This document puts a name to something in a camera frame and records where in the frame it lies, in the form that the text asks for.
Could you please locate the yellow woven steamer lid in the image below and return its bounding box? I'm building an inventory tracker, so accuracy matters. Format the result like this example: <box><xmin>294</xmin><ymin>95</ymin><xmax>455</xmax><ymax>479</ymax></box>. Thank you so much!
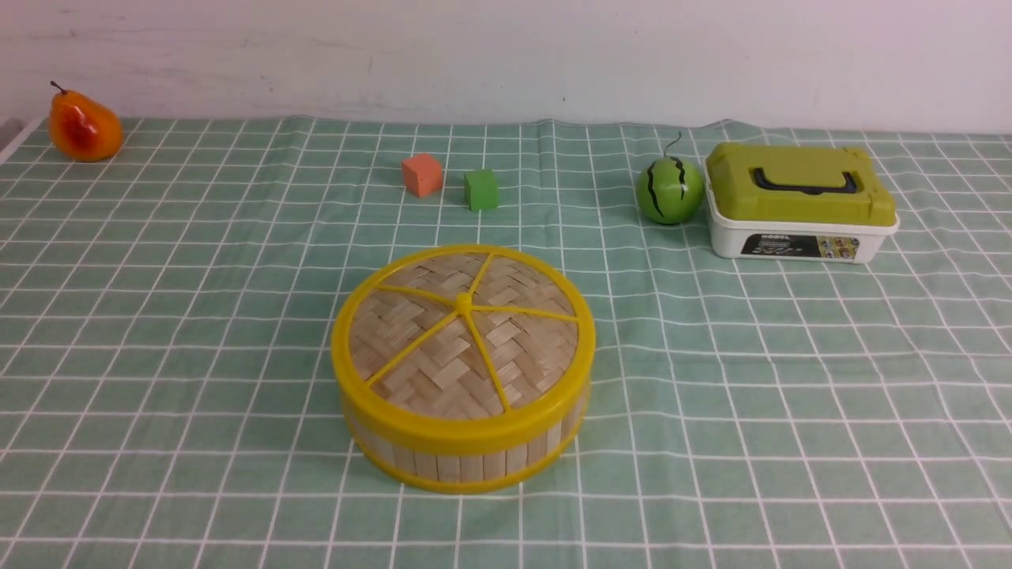
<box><xmin>331</xmin><ymin>244</ymin><xmax>596</xmax><ymax>454</ymax></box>

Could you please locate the green cube block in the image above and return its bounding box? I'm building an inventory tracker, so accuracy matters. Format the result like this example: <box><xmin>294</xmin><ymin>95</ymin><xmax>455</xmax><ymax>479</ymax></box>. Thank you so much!
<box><xmin>465</xmin><ymin>169</ymin><xmax>501</xmax><ymax>210</ymax></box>

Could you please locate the yellow bamboo steamer base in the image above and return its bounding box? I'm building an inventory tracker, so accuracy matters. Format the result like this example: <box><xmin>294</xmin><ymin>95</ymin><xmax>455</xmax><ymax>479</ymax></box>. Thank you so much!
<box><xmin>345</xmin><ymin>385</ymin><xmax>592</xmax><ymax>494</ymax></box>

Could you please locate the orange red pear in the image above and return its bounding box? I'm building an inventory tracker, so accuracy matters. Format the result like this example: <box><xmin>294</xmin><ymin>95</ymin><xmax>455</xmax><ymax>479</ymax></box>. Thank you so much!
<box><xmin>48</xmin><ymin>81</ymin><xmax>124</xmax><ymax>163</ymax></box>

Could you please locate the orange cube block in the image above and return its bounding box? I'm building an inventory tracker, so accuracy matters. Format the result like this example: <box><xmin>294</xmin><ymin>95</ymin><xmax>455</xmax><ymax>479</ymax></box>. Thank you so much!
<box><xmin>401</xmin><ymin>153</ymin><xmax>444</xmax><ymax>198</ymax></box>

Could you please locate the small green watermelon toy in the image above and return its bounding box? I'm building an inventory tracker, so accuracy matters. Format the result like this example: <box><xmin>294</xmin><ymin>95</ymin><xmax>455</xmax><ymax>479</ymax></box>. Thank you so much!
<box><xmin>635</xmin><ymin>133</ymin><xmax>705</xmax><ymax>224</ymax></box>

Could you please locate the white box with green lid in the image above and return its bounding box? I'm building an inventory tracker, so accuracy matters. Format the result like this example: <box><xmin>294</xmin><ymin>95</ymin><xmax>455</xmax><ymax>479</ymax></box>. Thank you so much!
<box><xmin>705</xmin><ymin>141</ymin><xmax>900</xmax><ymax>264</ymax></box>

